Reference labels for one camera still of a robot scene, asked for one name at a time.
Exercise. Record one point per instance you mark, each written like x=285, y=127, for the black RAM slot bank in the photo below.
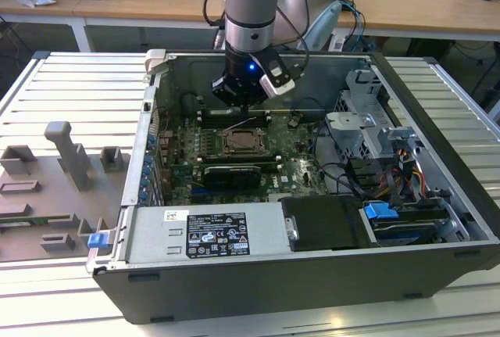
x=238, y=160
x=218, y=118

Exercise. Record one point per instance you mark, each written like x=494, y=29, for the black round capacitor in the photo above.
x=190, y=101

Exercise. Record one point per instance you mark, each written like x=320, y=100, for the black graphics card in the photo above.
x=232, y=176

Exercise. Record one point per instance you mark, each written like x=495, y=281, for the green motherboard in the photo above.
x=297, y=173

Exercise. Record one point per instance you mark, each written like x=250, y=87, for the pale blue teach pendant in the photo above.
x=324, y=26

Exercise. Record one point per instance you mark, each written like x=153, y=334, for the long wooden desk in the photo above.
x=156, y=1

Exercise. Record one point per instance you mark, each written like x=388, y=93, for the metal disk bay cage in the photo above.
x=355, y=133

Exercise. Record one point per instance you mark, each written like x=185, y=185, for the silver power supply unit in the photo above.
x=152, y=235

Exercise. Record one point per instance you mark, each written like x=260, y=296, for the blue disk carrier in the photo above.
x=379, y=211

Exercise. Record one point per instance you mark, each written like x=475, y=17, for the blue plastic latch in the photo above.
x=97, y=241

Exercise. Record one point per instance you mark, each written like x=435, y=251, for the black open PC case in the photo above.
x=273, y=294

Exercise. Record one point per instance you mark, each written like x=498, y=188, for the black hard disk drive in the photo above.
x=410, y=227

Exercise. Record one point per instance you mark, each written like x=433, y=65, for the grey parts rack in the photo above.
x=39, y=196

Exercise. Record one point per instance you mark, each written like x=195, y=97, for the green RAM stick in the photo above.
x=23, y=219

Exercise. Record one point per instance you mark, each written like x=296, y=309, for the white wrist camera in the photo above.
x=278, y=81

